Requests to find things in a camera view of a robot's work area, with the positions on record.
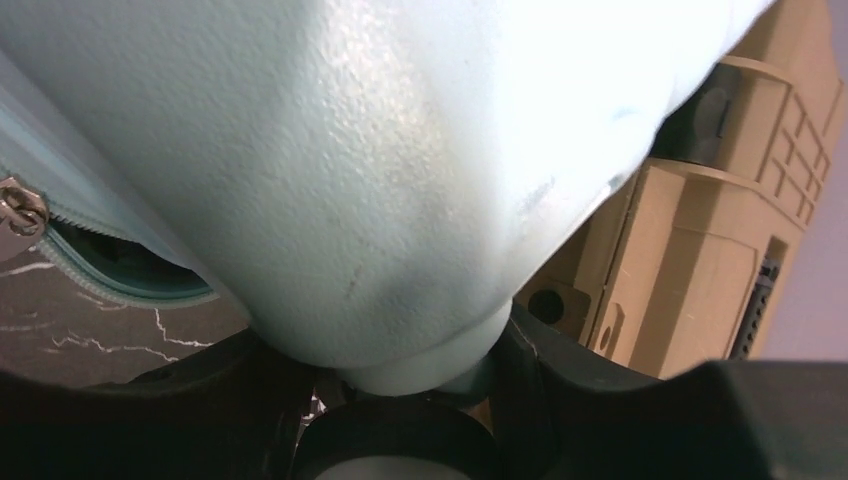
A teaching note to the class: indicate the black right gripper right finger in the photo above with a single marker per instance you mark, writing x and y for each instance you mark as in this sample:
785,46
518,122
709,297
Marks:
561,411

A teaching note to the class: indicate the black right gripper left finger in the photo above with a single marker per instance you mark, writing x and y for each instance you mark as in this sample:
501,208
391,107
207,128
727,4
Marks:
231,411

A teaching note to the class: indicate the tan plastic toolbox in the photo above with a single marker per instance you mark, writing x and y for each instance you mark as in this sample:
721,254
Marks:
683,264

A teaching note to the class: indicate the light blue suitcase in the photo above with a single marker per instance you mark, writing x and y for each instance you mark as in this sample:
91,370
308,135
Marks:
371,181

